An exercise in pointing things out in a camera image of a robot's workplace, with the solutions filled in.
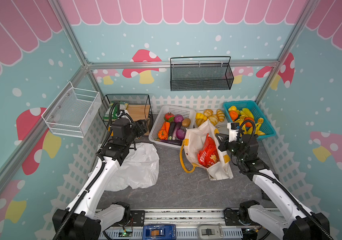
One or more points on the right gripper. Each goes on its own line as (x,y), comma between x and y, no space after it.
(224,144)

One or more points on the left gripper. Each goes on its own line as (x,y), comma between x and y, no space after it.
(141,128)

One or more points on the red chips bag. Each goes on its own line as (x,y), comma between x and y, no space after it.
(208,155)

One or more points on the white plastic grocery bag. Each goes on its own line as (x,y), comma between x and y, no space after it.
(140,169)

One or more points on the white canvas tote bag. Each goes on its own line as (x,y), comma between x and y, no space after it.
(200,149)

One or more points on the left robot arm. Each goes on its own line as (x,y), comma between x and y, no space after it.
(80,220)

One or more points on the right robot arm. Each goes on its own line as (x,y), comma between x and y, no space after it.
(297,222)

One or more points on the yellow banana bunch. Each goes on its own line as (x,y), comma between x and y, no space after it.
(258,127)

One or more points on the red orange fruit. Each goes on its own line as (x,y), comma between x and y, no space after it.
(249,120)

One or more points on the white plastic tray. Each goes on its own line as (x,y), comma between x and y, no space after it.
(221,126)

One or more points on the green snack bag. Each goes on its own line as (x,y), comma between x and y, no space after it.
(116,111)

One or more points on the teal plastic fruit basket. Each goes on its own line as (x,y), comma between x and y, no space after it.
(266,126)

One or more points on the orange fruit upper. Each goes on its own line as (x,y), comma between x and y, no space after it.
(233,115)

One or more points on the right croissant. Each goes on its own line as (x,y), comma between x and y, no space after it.
(220,114)

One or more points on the yellow lemon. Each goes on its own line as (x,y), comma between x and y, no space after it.
(232,108)

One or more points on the large croissant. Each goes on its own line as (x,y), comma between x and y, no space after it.
(213,119)

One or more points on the orange pumpkin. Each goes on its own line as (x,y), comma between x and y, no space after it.
(163,135)

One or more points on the orange carrot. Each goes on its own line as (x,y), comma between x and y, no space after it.
(166,127)

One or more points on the round bread roll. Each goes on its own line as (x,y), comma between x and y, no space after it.
(208,112)

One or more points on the red tomato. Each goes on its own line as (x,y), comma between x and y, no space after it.
(169,117)

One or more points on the purple eggplant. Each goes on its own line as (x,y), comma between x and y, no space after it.
(173,129)

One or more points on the striped round bread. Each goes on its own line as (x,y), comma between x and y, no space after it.
(200,122)

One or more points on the yellow corn bread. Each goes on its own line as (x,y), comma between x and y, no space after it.
(201,116)

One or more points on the purple onion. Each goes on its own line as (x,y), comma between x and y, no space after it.
(178,118)

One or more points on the magenta round vegetable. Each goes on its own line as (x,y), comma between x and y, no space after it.
(180,134)

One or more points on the brown potato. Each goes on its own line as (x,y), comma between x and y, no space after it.
(186,122)

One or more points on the white plastic vegetable basket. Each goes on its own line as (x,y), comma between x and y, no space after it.
(174,144)

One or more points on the blue box device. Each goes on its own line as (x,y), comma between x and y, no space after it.
(159,232)

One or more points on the black wire wooden shelf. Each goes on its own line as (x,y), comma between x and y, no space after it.
(139,106)

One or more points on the white wire wall basket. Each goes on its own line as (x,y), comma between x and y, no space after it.
(72,112)

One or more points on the black wire wall basket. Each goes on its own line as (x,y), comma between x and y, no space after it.
(201,73)

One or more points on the grey switch box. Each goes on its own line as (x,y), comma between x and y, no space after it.
(210,232)

